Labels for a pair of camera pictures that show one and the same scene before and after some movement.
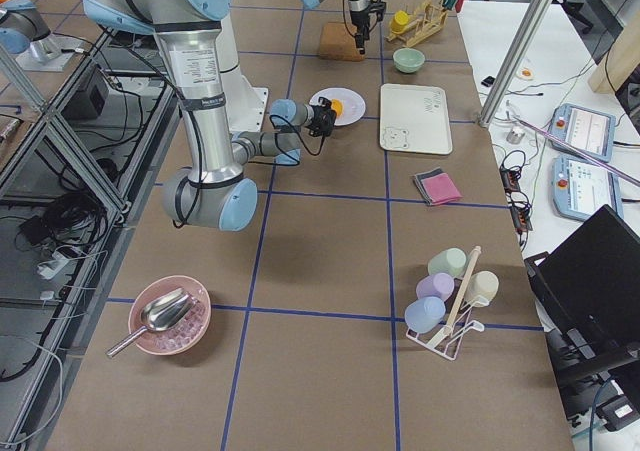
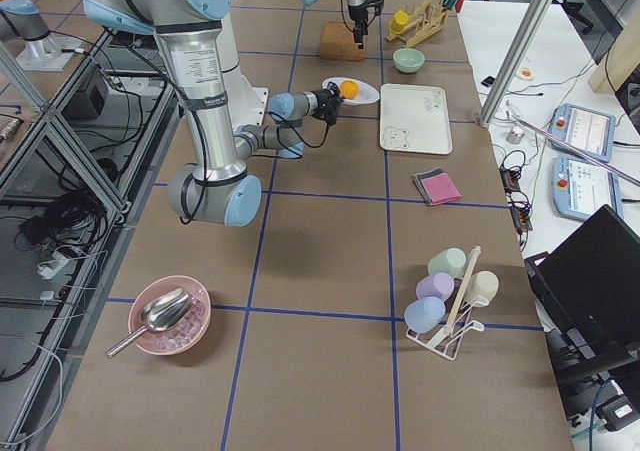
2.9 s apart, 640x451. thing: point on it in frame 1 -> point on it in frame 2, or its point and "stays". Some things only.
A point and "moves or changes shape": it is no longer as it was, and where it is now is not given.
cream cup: [481, 288] stays
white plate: [354, 106] -> [366, 94]
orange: [337, 105] moves or changes shape
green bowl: [408, 59] stays
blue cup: [423, 314] stays
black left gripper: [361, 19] stays
